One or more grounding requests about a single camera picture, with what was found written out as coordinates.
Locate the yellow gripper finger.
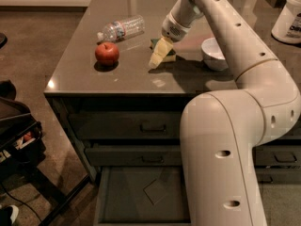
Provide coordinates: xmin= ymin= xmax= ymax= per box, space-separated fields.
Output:
xmin=148 ymin=36 xmax=174 ymax=70

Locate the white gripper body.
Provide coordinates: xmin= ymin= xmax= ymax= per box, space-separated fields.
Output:
xmin=162 ymin=13 xmax=190 ymax=42

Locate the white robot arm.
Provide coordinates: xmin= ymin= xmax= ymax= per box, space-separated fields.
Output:
xmin=150 ymin=0 xmax=300 ymax=226

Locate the top left drawer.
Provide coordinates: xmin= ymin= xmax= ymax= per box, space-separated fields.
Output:
xmin=68 ymin=111 xmax=181 ymax=139

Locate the middle left drawer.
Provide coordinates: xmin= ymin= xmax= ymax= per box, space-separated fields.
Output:
xmin=85 ymin=145 xmax=182 ymax=167

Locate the middle right drawer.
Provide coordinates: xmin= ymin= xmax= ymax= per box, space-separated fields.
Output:
xmin=253 ymin=145 xmax=301 ymax=166

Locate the open bottom left drawer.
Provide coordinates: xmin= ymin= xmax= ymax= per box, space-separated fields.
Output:
xmin=93 ymin=167 xmax=190 ymax=226

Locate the bottom right drawer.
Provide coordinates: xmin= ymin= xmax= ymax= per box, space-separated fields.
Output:
xmin=256 ymin=169 xmax=301 ymax=184

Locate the clear plastic water bottle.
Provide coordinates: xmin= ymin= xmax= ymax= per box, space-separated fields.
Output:
xmin=97 ymin=15 xmax=145 ymax=42

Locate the white bowl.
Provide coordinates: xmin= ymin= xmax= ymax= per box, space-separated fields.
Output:
xmin=201 ymin=38 xmax=229 ymax=71

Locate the red apple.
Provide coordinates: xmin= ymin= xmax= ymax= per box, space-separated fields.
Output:
xmin=95 ymin=42 xmax=119 ymax=66

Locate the white plastic canister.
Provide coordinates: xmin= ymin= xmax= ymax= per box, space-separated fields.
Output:
xmin=271 ymin=0 xmax=301 ymax=44

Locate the black and white shoe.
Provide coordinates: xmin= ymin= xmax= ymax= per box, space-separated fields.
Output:
xmin=0 ymin=205 xmax=19 ymax=226

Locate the black floor cable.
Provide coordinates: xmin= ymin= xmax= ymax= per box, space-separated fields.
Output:
xmin=0 ymin=182 xmax=43 ymax=223

